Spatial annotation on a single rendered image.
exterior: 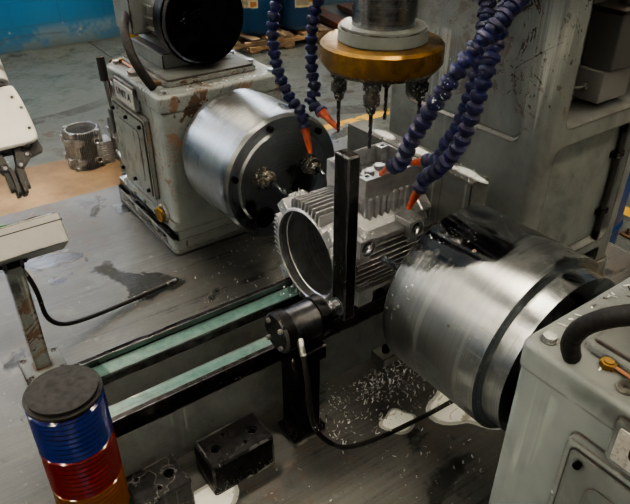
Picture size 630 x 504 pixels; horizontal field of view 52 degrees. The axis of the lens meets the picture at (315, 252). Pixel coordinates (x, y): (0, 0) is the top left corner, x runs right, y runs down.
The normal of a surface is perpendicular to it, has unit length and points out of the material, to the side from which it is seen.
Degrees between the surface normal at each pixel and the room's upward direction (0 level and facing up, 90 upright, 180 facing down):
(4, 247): 52
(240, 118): 24
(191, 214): 90
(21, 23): 90
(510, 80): 90
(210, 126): 47
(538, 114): 90
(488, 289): 39
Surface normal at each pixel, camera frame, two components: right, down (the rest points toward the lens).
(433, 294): -0.69, -0.18
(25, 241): 0.47, -0.17
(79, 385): 0.00, -0.84
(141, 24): 0.59, 0.44
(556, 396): -0.81, 0.31
